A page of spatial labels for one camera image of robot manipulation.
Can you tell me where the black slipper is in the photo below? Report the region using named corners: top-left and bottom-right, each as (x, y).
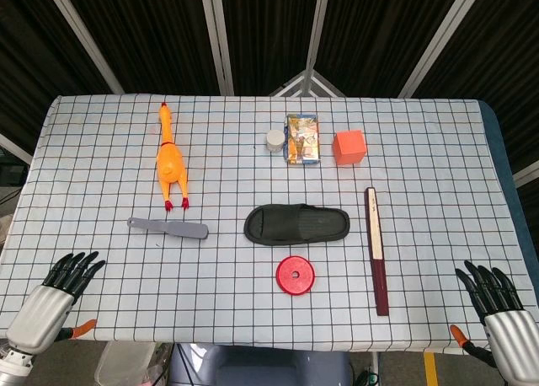
top-left (243, 203), bottom-right (351, 247)

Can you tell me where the white table leg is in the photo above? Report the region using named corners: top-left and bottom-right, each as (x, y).
top-left (369, 351), bottom-right (381, 386)

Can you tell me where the orange rubber chicken toy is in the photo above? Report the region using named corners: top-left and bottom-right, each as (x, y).
top-left (156, 101), bottom-right (189, 212)

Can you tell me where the maroon and cream folded fan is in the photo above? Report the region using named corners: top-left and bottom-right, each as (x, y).
top-left (364, 186), bottom-right (391, 318)

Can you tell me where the blue table pad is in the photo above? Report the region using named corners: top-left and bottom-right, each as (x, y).
top-left (478, 100), bottom-right (539, 319)

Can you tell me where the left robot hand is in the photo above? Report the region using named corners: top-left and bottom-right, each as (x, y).
top-left (6, 250), bottom-right (106, 356)

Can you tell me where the red disc with hole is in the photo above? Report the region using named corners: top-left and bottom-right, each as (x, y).
top-left (275, 255), bottom-right (316, 297)

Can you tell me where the orange cube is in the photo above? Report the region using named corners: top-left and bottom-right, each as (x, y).
top-left (332, 128), bottom-right (367, 167)

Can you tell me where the white triangular frame bracket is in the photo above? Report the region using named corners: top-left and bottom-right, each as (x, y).
top-left (269, 68), bottom-right (347, 99)

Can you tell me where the white metal frame beam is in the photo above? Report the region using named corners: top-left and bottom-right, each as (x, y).
top-left (303, 0), bottom-right (334, 79)
top-left (197, 0), bottom-right (235, 96)
top-left (0, 132), bottom-right (34, 166)
top-left (398, 0), bottom-right (489, 99)
top-left (41, 0), bottom-right (125, 95)
top-left (512, 160), bottom-right (539, 189)

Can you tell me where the clear plastic container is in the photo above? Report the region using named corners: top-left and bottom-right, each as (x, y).
top-left (93, 341), bottom-right (157, 386)

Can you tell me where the white checked tablecloth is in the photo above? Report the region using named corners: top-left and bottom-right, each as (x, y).
top-left (0, 93), bottom-right (532, 356)

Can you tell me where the colourful printed card box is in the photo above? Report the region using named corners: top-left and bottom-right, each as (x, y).
top-left (286, 114), bottom-right (321, 166)

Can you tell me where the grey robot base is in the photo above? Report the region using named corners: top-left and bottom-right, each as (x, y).
top-left (168, 343), bottom-right (353, 386)

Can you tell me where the small grey cylinder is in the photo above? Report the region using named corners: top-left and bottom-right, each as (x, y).
top-left (264, 129), bottom-right (286, 154)

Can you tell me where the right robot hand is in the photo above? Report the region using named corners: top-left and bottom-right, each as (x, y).
top-left (449, 259), bottom-right (539, 383)

